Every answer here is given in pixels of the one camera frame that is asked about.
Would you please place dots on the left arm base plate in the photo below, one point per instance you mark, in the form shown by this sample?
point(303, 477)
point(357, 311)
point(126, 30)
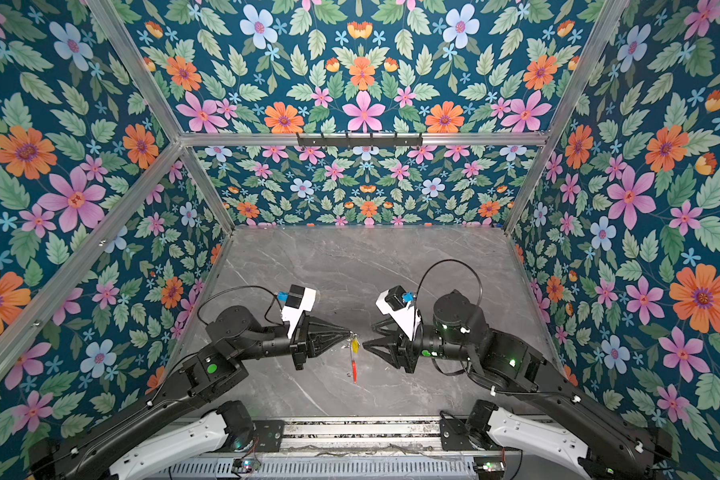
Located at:
point(266, 436)

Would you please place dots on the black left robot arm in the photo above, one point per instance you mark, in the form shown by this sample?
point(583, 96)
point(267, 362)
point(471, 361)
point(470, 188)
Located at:
point(133, 444)

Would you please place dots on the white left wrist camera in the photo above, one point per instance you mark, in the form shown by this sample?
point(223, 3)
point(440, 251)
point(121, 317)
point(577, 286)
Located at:
point(297, 301)

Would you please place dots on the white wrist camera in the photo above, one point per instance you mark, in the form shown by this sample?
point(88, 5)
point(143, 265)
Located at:
point(297, 301)
point(398, 304)

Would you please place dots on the metal keyring with red handle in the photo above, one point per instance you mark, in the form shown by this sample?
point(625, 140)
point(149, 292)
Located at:
point(354, 369)

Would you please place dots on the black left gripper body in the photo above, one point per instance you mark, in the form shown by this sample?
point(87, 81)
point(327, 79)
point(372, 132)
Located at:
point(299, 343)

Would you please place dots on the black wall hook rail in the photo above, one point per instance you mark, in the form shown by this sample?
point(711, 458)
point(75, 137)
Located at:
point(347, 140)

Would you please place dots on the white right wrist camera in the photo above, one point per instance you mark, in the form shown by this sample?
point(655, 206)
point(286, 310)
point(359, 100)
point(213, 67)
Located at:
point(398, 304)

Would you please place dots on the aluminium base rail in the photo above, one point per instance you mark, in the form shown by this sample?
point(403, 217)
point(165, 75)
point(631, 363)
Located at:
point(396, 447)

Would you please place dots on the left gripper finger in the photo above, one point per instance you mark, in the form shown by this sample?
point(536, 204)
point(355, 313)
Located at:
point(325, 342)
point(322, 329)

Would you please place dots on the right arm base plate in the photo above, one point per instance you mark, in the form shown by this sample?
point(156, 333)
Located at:
point(457, 434)

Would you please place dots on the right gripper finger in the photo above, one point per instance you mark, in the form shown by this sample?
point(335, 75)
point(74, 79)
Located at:
point(387, 330)
point(386, 351)

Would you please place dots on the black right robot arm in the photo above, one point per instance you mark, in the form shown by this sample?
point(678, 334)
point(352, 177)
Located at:
point(583, 436)

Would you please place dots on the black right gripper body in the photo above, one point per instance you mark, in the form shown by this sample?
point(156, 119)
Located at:
point(410, 351)

